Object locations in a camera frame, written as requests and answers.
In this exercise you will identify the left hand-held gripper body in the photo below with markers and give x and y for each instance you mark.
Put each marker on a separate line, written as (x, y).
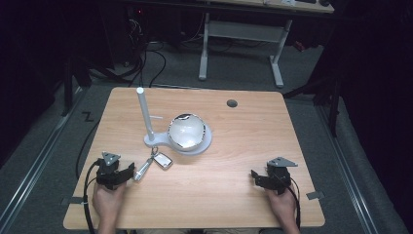
(109, 172)

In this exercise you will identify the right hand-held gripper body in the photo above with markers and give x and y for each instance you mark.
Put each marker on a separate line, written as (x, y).
(278, 177)

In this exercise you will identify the white stand with pole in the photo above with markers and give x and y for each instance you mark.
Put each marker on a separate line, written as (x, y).
(151, 136)

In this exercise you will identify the person's left hand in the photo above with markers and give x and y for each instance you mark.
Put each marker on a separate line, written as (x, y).
(108, 201)

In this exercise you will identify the person's right hand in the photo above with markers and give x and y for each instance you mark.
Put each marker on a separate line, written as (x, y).
(283, 206)

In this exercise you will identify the grey tape strip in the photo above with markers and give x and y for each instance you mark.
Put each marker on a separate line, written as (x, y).
(315, 195)
(73, 200)

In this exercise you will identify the white bowl with silver rim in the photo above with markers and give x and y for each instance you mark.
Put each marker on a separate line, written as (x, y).
(186, 131)

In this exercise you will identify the round grey table grommet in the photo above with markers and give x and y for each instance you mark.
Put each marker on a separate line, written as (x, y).
(232, 103)

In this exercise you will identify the dark metal stand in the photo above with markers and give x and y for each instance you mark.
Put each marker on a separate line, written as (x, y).
(68, 84)
(334, 104)

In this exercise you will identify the wooden desk with white legs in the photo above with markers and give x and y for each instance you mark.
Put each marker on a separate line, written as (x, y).
(243, 31)

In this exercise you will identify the metal floor rail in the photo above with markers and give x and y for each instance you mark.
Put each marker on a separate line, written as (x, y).
(32, 156)
(347, 169)

